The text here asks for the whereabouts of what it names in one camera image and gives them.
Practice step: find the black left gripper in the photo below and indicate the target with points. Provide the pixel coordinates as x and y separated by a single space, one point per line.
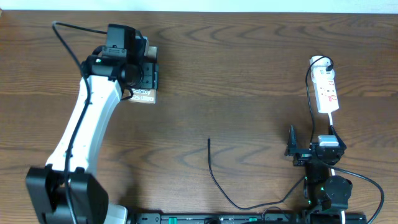
152 77

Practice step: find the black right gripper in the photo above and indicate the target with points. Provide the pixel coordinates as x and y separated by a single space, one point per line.
303 155

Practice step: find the Galaxy smartphone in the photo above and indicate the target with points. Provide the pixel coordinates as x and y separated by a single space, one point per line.
146 95

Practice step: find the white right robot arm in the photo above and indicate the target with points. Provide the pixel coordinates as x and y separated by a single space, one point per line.
327 194

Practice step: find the white power strip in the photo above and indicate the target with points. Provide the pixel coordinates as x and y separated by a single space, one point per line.
322 76

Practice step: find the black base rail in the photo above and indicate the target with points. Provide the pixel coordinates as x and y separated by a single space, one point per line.
267 218

